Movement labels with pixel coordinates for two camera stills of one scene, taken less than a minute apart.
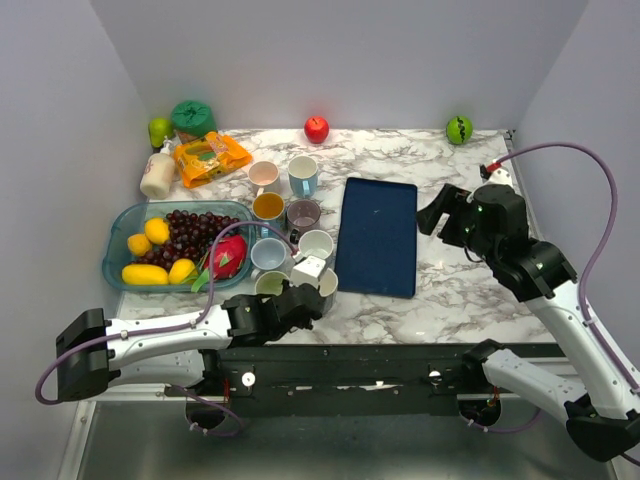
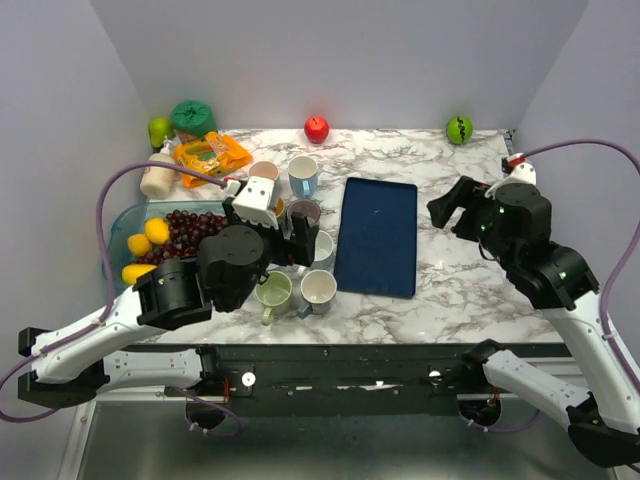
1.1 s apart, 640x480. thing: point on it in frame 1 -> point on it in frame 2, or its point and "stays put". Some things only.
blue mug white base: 315,243 stays put
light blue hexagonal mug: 303,175 stays put
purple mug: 302,215 stays put
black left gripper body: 306,325 -> 273,246
